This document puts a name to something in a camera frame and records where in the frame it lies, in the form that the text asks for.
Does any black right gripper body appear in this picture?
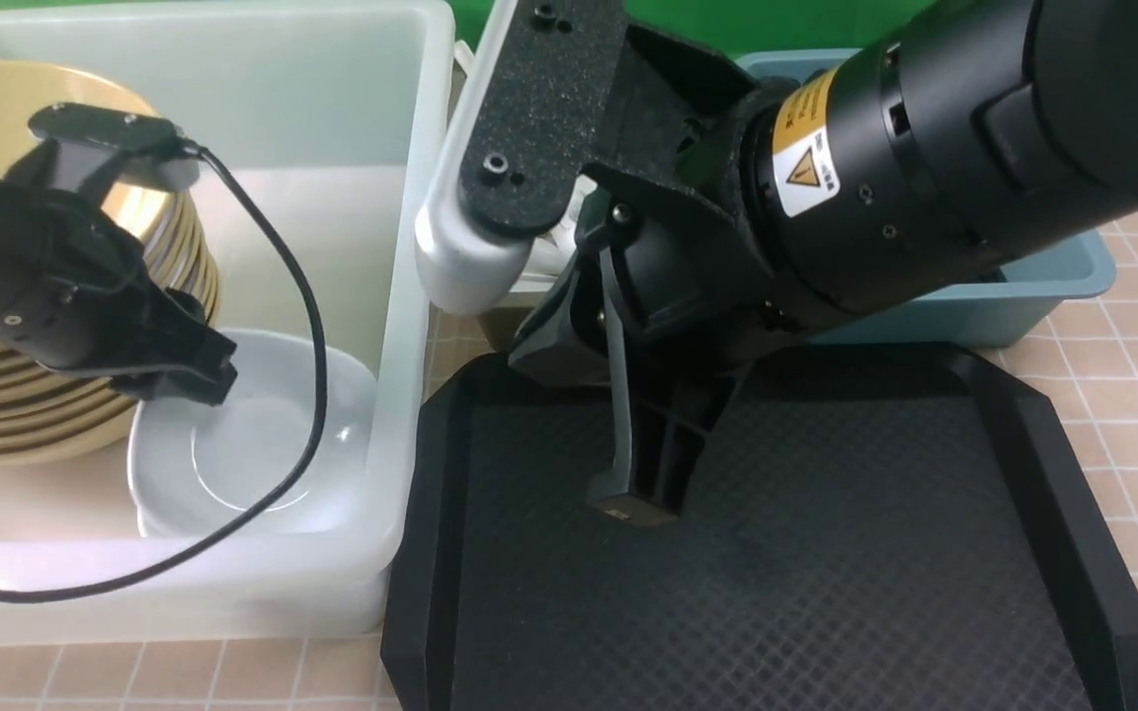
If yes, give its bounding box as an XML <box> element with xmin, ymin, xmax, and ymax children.
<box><xmin>509</xmin><ymin>26</ymin><xmax>795</xmax><ymax>387</ymax></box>

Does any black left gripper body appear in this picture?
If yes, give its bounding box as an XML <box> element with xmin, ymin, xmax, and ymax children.
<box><xmin>0</xmin><ymin>104</ymin><xmax>198</xmax><ymax>378</ymax></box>

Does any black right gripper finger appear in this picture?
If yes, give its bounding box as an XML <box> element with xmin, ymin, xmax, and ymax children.
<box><xmin>589</xmin><ymin>248</ymin><xmax>739</xmax><ymax>527</ymax></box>

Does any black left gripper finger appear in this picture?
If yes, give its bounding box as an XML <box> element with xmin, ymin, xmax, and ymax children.
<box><xmin>115</xmin><ymin>296</ymin><xmax>238</xmax><ymax>406</ymax></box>

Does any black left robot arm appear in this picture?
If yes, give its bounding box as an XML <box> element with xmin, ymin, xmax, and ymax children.
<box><xmin>0</xmin><ymin>104</ymin><xmax>238</xmax><ymax>406</ymax></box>

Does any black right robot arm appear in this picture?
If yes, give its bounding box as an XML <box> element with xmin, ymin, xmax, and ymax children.
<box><xmin>511</xmin><ymin>1</ymin><xmax>1138</xmax><ymax>524</ymax></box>

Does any olive plastic spoon bin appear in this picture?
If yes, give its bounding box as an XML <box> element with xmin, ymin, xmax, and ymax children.
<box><xmin>446</xmin><ymin>39</ymin><xmax>589</xmax><ymax>352</ymax></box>

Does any stack of yellow bowls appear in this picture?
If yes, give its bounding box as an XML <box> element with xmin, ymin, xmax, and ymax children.
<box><xmin>0</xmin><ymin>60</ymin><xmax>221</xmax><ymax>465</ymax></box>

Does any black serving tray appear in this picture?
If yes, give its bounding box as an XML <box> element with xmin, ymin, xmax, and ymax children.
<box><xmin>382</xmin><ymin>344</ymin><xmax>1138</xmax><ymax>710</ymax></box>

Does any large white plastic tub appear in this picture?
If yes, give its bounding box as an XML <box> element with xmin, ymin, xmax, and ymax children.
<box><xmin>0</xmin><ymin>1</ymin><xmax>455</xmax><ymax>645</ymax></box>

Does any blue plastic chopstick bin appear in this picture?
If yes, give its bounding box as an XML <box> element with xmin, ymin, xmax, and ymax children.
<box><xmin>741</xmin><ymin>39</ymin><xmax>1116</xmax><ymax>348</ymax></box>

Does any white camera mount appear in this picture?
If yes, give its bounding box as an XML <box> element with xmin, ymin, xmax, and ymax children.
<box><xmin>415</xmin><ymin>0</ymin><xmax>629</xmax><ymax>317</ymax></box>

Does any black cable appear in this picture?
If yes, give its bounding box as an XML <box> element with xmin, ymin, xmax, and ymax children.
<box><xmin>0</xmin><ymin>143</ymin><xmax>330</xmax><ymax>603</ymax></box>

